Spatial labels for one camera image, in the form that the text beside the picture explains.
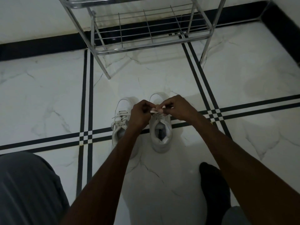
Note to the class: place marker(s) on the white shoelace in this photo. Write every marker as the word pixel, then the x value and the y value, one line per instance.
pixel 156 111

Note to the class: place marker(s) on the chrome metal shoe rack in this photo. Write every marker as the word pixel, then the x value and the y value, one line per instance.
pixel 145 28

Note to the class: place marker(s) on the person's grey trousers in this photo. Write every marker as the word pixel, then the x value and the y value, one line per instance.
pixel 28 189

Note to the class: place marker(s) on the person's black sock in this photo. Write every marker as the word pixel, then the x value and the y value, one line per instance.
pixel 215 192

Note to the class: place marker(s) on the person's left fingers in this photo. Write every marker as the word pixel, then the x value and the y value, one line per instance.
pixel 148 107

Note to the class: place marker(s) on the white sneaker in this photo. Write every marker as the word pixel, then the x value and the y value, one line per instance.
pixel 120 125
pixel 161 133

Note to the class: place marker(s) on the person's right fingers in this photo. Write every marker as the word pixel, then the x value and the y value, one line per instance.
pixel 166 107

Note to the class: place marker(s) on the person's right forearm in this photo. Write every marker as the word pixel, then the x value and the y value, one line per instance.
pixel 241 171

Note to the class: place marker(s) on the person's right hand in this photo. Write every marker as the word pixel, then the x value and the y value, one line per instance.
pixel 180 108

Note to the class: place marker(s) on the person's left forearm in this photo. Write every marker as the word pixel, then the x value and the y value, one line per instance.
pixel 103 178

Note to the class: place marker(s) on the person's left hand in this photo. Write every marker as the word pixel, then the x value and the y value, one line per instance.
pixel 139 114

